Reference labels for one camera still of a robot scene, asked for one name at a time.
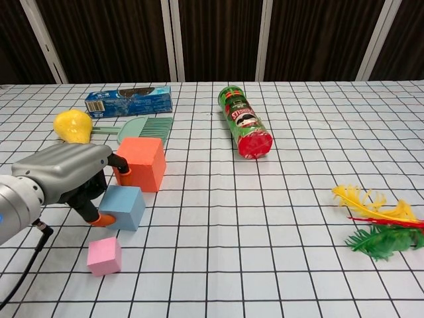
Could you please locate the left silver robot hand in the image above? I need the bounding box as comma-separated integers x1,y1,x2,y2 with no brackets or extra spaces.
11,143,132,229

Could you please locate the blue foam cube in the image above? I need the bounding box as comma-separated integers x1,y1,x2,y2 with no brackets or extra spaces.
98,184,146,232

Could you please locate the pink foam cube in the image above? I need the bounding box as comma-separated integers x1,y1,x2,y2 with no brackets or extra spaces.
86,237,123,278

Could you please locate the yellow plastic pear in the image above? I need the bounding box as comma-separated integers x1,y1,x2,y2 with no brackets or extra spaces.
52,110,94,145

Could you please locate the green plastic comb brush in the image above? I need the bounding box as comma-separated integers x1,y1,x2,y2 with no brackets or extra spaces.
91,116,175,146

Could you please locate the orange foam cube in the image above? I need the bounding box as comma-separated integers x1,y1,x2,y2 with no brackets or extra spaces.
112,137,167,193

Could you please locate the blue cookie box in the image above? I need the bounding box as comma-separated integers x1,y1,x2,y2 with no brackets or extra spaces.
84,85,174,119

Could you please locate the green chips can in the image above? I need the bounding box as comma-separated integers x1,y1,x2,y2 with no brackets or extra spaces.
217,85,274,160

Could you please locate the white checkered tablecloth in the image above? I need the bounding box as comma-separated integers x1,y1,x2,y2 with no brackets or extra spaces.
0,79,424,318

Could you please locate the colourful feather shuttlecock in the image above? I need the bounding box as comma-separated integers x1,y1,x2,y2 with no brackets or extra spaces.
332,184,424,261

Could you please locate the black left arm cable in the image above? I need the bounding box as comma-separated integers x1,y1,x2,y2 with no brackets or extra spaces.
0,220,54,307

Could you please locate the white double partition post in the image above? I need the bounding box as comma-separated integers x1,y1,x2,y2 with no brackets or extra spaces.
160,0,186,82

